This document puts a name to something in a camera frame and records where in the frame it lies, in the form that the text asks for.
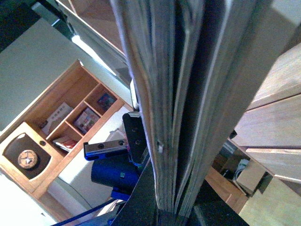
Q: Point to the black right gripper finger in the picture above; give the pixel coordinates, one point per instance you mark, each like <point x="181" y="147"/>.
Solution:
<point x="136" y="139"/>

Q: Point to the grey book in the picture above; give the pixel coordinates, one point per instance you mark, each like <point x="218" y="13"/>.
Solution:
<point x="162" y="40"/>

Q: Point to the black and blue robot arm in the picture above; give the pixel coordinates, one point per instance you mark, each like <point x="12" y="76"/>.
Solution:
<point x="118" y="163"/>

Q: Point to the cardboard box under shelf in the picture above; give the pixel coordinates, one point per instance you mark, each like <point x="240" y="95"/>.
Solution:
<point x="250" y="177"/>

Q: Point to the right wooden shelf unit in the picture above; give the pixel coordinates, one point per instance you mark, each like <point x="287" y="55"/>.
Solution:
<point x="277" y="202"/>

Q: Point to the dark blue small book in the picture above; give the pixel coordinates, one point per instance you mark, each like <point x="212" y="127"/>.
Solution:
<point x="106" y="101"/>

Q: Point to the colourful picture book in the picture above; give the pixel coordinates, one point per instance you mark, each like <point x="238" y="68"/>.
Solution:
<point x="86" y="120"/>

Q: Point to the red white booklet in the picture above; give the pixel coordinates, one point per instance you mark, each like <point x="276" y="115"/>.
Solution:
<point x="66" y="143"/>

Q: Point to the white leaflet in cubby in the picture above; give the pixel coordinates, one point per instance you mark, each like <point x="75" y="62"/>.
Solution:
<point x="55" y="118"/>

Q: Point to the small wooden cubby bookcase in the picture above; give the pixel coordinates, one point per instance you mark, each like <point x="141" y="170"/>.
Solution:
<point x="79" y="89"/>

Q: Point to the upper right wooden drawer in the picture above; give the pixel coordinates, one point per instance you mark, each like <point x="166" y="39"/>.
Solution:
<point x="277" y="124"/>

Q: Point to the wooden drawer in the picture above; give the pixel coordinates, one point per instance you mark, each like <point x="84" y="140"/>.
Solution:
<point x="285" y="164"/>
<point x="277" y="124"/>

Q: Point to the lower right wooden drawer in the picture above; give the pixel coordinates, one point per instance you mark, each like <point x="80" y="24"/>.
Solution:
<point x="285" y="164"/>

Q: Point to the silver blue wrist camera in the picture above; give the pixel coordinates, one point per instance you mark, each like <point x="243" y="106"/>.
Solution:
<point x="105" y="150"/>

